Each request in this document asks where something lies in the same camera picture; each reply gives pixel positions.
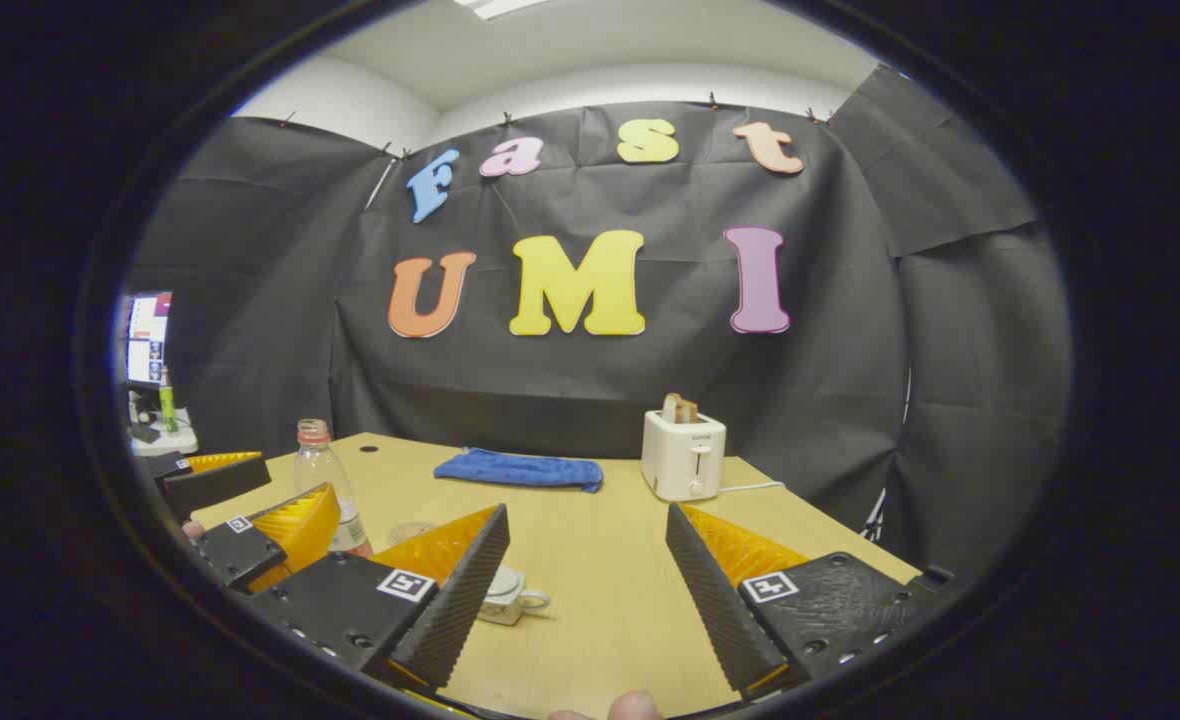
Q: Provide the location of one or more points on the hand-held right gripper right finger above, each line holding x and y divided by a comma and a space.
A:
715, 600

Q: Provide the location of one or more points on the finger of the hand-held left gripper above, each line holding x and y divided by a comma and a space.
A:
240, 555
215, 485

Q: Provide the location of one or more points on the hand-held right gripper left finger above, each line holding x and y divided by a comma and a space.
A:
455, 610

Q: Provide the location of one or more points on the white ceramic teacup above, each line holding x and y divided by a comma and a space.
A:
510, 610

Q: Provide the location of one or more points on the clear plastic water bottle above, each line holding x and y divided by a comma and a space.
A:
318, 465

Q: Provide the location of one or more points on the green bottle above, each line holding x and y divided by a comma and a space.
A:
167, 405

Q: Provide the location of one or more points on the white side table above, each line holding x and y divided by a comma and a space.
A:
175, 442

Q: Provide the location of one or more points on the white toaster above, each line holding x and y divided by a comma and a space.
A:
680, 460

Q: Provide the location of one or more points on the blue cloth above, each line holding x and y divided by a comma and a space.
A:
520, 470

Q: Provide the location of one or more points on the computer monitor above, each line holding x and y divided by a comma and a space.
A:
148, 340

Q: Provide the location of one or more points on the toast slice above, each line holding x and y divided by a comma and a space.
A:
678, 408

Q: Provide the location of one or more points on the ceiling light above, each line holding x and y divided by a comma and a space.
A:
495, 6

